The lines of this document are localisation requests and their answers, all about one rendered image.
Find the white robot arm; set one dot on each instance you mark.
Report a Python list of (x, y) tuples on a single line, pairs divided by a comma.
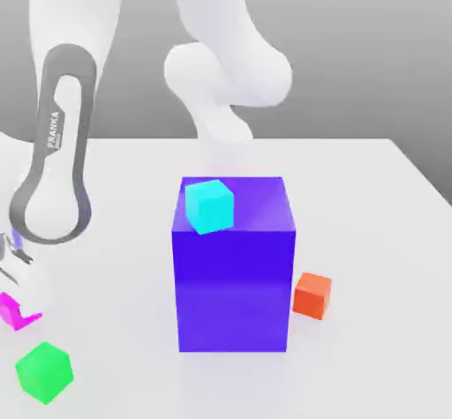
[(226, 73)]

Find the small orange cube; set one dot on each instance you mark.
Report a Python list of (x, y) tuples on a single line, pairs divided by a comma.
[(310, 297)]

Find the small green cube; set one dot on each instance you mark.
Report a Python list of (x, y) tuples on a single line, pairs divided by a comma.
[(44, 373)]

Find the large blue box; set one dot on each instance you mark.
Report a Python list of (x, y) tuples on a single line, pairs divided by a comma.
[(233, 292)]

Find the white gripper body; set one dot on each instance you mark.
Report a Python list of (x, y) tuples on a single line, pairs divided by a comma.
[(31, 286)]

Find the small cyan cube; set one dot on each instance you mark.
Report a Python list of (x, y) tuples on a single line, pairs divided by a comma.
[(210, 207)]

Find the small magenta cube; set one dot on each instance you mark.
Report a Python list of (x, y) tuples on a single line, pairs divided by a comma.
[(15, 320)]

